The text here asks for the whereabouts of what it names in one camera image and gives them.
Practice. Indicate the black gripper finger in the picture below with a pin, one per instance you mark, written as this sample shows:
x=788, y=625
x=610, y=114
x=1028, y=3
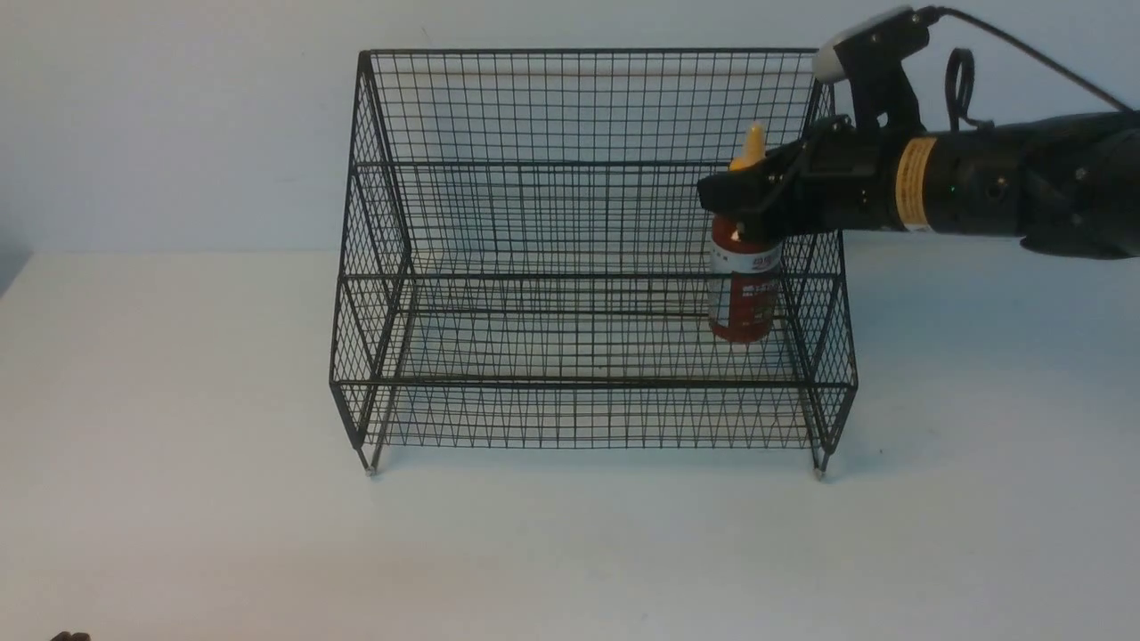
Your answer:
x=763, y=200

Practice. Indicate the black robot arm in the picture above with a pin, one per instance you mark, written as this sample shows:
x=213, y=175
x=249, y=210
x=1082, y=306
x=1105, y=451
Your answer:
x=1066, y=186

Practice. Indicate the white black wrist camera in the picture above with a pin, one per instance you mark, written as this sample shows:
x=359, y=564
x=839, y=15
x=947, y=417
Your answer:
x=869, y=57

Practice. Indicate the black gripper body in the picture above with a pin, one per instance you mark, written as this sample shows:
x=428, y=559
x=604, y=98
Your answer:
x=847, y=180

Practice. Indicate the red seasoning bottle yellow cap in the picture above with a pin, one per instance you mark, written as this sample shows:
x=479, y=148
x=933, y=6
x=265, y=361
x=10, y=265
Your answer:
x=743, y=291

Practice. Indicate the small dark object at edge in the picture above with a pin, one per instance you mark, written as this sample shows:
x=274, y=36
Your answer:
x=69, y=635

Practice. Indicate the black wire mesh shelf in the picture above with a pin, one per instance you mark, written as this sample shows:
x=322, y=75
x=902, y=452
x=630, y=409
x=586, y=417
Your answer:
x=523, y=262

